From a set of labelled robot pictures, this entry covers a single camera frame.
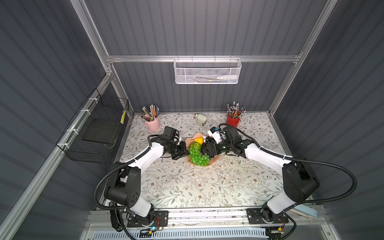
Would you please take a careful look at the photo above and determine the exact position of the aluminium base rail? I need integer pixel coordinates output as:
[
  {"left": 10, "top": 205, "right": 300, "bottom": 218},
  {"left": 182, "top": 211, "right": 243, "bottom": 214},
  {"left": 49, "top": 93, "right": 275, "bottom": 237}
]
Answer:
[{"left": 84, "top": 205, "right": 330, "bottom": 231}]

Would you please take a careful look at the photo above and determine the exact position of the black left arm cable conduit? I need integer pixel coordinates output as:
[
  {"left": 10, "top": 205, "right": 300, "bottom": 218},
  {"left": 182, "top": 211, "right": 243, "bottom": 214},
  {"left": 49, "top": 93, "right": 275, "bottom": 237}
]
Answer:
[{"left": 92, "top": 133, "right": 169, "bottom": 211}]

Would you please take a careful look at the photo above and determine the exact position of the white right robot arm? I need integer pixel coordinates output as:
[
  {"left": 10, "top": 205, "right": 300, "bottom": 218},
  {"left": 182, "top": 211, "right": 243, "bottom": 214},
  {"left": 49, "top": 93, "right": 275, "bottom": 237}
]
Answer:
[{"left": 202, "top": 125, "right": 320, "bottom": 224}]

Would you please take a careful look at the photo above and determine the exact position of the light blue pad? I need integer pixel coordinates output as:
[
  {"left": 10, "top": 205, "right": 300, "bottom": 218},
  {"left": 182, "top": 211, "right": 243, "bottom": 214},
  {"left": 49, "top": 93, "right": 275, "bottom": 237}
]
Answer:
[{"left": 294, "top": 205, "right": 318, "bottom": 219}]

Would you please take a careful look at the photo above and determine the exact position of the white wire mesh basket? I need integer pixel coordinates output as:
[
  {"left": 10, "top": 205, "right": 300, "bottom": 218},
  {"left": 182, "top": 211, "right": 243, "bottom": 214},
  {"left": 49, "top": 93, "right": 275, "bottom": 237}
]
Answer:
[{"left": 173, "top": 57, "right": 242, "bottom": 85}]

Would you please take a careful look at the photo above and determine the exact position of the pink pencil cup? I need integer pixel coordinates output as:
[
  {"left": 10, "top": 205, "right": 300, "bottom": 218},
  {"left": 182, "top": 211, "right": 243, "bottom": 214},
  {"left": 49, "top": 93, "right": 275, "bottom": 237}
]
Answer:
[{"left": 145, "top": 117, "right": 161, "bottom": 133}]

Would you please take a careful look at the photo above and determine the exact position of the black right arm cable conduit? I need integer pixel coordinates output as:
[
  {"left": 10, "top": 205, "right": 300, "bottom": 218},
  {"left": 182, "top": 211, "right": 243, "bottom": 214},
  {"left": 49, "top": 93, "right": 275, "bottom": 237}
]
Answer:
[{"left": 218, "top": 122, "right": 358, "bottom": 205}]

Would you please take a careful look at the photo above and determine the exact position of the small green tape dispenser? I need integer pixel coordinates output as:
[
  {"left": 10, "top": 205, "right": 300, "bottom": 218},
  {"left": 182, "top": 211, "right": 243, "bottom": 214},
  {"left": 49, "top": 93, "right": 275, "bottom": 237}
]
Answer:
[{"left": 195, "top": 114, "right": 208, "bottom": 127}]

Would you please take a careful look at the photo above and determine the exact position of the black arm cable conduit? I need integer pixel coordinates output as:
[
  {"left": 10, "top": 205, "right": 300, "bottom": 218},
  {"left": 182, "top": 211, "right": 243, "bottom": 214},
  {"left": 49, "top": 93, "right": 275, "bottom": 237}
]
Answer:
[
  {"left": 92, "top": 133, "right": 169, "bottom": 211},
  {"left": 218, "top": 122, "right": 358, "bottom": 205}
]

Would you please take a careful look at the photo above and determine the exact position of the green grape bunch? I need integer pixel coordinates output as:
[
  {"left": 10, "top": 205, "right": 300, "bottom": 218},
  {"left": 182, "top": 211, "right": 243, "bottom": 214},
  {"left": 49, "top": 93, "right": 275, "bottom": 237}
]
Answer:
[{"left": 189, "top": 150, "right": 210, "bottom": 167}]

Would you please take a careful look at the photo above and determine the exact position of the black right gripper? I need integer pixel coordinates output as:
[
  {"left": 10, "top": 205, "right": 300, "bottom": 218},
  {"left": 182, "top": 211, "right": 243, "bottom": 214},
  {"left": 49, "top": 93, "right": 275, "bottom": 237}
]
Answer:
[{"left": 202, "top": 140, "right": 233, "bottom": 156}]

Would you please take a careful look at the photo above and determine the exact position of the black wire wall basket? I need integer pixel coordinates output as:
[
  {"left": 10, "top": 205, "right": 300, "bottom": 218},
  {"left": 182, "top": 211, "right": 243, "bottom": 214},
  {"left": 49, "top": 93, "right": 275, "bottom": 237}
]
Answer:
[{"left": 57, "top": 92, "right": 130, "bottom": 164}]

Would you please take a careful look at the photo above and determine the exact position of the pink faceted fruit bowl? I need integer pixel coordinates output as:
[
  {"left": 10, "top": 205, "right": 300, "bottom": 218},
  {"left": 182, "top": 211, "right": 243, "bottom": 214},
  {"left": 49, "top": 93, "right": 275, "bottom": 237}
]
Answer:
[{"left": 185, "top": 135, "right": 221, "bottom": 167}]

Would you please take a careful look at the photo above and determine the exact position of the yellow lemon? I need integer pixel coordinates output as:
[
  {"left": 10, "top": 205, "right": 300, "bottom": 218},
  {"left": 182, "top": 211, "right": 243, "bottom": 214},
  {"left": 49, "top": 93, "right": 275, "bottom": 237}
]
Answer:
[{"left": 194, "top": 137, "right": 204, "bottom": 146}]

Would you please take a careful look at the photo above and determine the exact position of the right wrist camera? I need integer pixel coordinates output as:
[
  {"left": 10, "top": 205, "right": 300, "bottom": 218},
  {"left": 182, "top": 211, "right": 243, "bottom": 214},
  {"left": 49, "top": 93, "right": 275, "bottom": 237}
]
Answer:
[{"left": 208, "top": 127, "right": 223, "bottom": 144}]

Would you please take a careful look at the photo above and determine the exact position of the green custard apple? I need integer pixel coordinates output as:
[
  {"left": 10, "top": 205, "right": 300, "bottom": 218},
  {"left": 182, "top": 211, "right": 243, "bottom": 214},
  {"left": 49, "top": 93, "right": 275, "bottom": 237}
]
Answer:
[{"left": 189, "top": 142, "right": 201, "bottom": 152}]

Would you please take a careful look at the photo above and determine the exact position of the red pencil cup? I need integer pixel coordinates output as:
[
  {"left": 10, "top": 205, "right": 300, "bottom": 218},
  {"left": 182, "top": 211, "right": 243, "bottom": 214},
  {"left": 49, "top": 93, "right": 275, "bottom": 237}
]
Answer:
[{"left": 226, "top": 115, "right": 241, "bottom": 128}]

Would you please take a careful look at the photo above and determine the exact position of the floral table mat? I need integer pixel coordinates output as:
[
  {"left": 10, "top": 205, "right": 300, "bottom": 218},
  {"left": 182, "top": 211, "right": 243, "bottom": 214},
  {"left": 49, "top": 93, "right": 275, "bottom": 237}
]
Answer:
[{"left": 120, "top": 113, "right": 285, "bottom": 209}]

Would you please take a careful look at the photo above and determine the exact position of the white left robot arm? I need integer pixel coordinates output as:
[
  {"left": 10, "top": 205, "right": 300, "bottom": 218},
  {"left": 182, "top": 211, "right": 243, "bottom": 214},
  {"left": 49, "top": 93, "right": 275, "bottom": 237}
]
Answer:
[{"left": 104, "top": 127, "right": 189, "bottom": 222}]

